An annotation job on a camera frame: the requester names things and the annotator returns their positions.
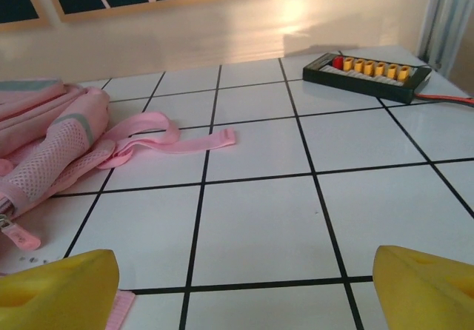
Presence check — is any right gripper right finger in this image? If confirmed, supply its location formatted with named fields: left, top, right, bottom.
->
left=371, top=244, right=474, bottom=330

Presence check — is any black board with yellow connectors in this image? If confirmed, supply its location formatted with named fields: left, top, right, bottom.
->
left=302, top=53, right=433, bottom=105

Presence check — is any pink school backpack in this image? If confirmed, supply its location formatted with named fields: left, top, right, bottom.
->
left=0, top=78, right=238, bottom=330

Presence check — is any red black wire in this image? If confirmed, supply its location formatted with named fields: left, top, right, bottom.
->
left=413, top=92, right=474, bottom=106

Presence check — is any aluminium frame post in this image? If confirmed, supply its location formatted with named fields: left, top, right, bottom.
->
left=418, top=0, right=474, bottom=84

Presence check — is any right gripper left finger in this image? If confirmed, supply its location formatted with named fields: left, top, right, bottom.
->
left=0, top=247, right=122, bottom=330

